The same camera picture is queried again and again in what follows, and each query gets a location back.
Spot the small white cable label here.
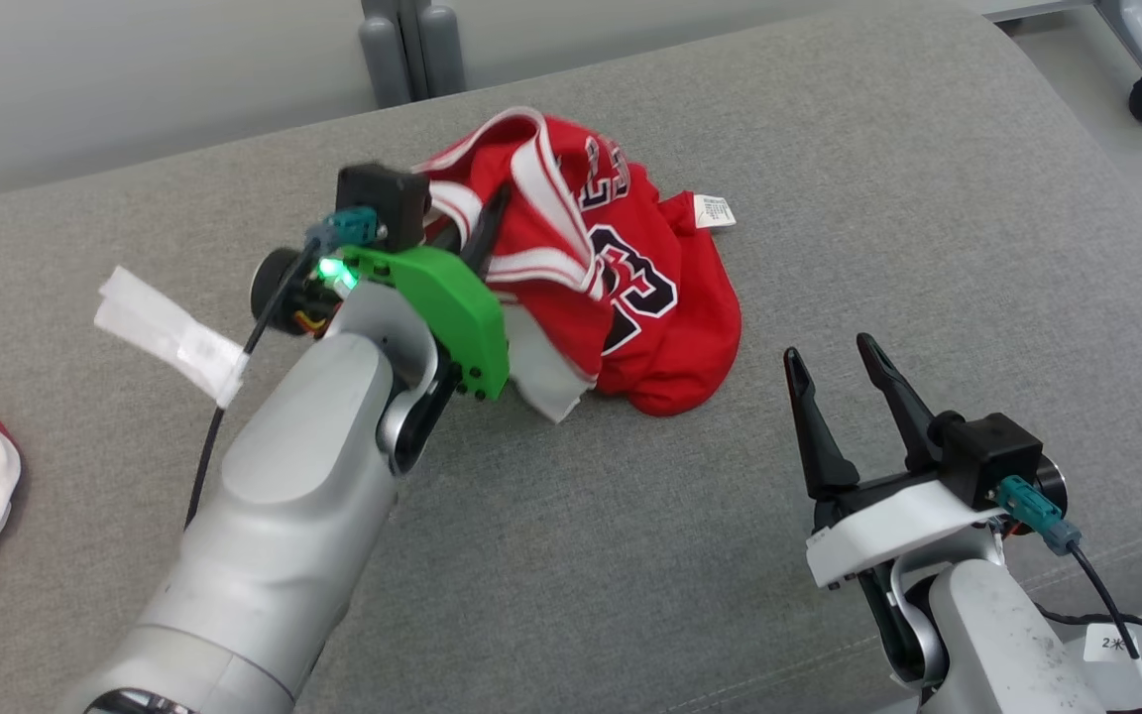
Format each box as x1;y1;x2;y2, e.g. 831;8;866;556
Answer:
1084;620;1142;663

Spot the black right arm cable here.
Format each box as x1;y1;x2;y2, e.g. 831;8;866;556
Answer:
1037;543;1142;714

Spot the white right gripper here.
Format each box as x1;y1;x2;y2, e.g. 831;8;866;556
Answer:
784;333;1006;589

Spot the grey wall post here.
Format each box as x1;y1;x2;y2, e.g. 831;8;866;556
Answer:
360;0;468;108

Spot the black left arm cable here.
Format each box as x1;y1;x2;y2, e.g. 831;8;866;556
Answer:
184;236;326;529

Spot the red basketball jersey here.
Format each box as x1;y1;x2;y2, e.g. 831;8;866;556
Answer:
412;107;742;423

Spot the white tape flag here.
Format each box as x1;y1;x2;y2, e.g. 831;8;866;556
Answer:
93;265;250;410

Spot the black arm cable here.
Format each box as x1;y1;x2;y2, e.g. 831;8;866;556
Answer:
1037;543;1142;714
184;236;326;529

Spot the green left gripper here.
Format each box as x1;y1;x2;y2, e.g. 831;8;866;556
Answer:
250;183;514;403

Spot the teal cable connector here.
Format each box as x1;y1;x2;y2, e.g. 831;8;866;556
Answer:
305;206;380;251
992;476;1084;556

